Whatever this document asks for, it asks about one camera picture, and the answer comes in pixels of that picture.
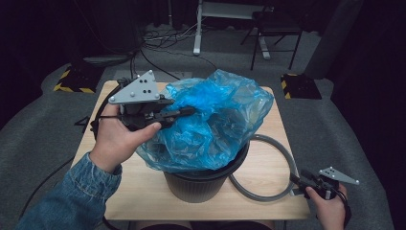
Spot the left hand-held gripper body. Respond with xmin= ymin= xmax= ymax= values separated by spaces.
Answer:
xmin=108 ymin=70 xmax=161 ymax=132

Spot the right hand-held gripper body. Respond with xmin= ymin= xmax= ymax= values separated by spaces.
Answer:
xmin=305 ymin=166 xmax=360 ymax=201

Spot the blue plastic trash bag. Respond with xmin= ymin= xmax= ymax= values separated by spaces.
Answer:
xmin=135 ymin=68 xmax=276 ymax=173

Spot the grey plastic bin ring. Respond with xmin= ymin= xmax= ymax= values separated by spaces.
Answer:
xmin=228 ymin=133 xmax=301 ymax=203

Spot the dark grey ribbed trash bin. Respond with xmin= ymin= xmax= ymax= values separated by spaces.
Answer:
xmin=162 ymin=142 xmax=251 ymax=204

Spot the person's right hand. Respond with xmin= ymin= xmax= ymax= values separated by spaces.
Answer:
xmin=304 ymin=183 xmax=349 ymax=230

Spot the person's left hand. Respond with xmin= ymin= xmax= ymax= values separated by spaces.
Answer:
xmin=89 ymin=103 xmax=163 ymax=174

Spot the grey flat floor board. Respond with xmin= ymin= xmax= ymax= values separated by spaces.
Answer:
xmin=83 ymin=53 xmax=133 ymax=68

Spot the yellow black striped block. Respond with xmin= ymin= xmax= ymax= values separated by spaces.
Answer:
xmin=52 ymin=65 xmax=106 ymax=95
xmin=280 ymin=72 xmax=323 ymax=100

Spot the black metal chair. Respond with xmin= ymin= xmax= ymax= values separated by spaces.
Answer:
xmin=240 ymin=4 xmax=305 ymax=71

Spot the grey padded column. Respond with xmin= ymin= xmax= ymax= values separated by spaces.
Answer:
xmin=303 ymin=0 xmax=365 ymax=81

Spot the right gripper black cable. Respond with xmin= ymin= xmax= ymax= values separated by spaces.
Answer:
xmin=331 ymin=186 xmax=352 ymax=228

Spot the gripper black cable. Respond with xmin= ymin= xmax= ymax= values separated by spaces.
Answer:
xmin=331 ymin=186 xmax=352 ymax=228
xmin=89 ymin=78 xmax=128 ymax=139

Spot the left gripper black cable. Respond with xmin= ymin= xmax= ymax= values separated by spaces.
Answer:
xmin=89 ymin=78 xmax=128 ymax=139

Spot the bundle of floor cables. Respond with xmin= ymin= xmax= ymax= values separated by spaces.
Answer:
xmin=140 ymin=20 xmax=205 ymax=51

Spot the white desk frame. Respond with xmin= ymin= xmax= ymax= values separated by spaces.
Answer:
xmin=192 ymin=0 xmax=276 ymax=61

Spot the long black floor cable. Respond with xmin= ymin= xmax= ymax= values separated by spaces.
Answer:
xmin=18 ymin=156 xmax=75 ymax=221

